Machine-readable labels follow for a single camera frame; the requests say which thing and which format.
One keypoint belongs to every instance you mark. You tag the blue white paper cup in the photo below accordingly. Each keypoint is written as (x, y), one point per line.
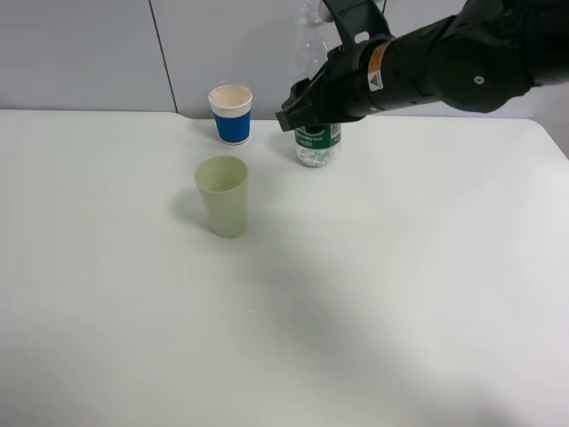
(231, 105)

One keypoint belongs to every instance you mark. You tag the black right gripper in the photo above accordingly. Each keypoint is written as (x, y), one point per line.
(339, 93)

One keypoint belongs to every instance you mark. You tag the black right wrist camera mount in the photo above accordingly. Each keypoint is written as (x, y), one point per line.
(356, 21)

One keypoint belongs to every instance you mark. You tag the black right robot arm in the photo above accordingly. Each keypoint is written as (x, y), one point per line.
(475, 61)

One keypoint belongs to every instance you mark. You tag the clear water bottle green label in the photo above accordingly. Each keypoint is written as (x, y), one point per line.
(315, 146)

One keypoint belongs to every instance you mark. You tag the light green plastic cup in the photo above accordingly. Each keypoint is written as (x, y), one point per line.
(222, 183)

